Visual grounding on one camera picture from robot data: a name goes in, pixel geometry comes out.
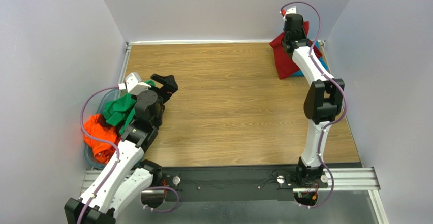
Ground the folded blue t shirt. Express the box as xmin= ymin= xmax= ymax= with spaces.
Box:
xmin=290 ymin=55 xmax=329 ymax=78

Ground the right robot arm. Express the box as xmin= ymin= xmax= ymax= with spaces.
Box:
xmin=281 ymin=13 xmax=345 ymax=186

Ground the aluminium rail frame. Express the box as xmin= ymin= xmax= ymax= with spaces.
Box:
xmin=72 ymin=168 xmax=390 ymax=224

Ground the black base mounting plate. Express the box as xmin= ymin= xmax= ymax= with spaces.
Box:
xmin=135 ymin=164 xmax=363 ymax=202

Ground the dark red t shirt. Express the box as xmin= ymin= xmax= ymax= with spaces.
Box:
xmin=269 ymin=21 xmax=329 ymax=79

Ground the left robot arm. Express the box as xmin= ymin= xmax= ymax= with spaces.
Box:
xmin=64 ymin=72 xmax=180 ymax=223

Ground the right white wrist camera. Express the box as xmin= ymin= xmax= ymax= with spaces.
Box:
xmin=280 ymin=6 xmax=297 ymax=17

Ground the green t shirt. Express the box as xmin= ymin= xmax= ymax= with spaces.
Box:
xmin=102 ymin=93 xmax=137 ymax=136

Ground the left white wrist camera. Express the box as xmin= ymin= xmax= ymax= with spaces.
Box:
xmin=117 ymin=72 xmax=151 ymax=95

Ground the orange t shirt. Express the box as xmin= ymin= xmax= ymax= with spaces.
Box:
xmin=84 ymin=114 xmax=120 ymax=164

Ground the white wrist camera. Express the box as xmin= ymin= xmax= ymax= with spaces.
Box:
xmin=117 ymin=72 xmax=151 ymax=95
xmin=280 ymin=6 xmax=297 ymax=17

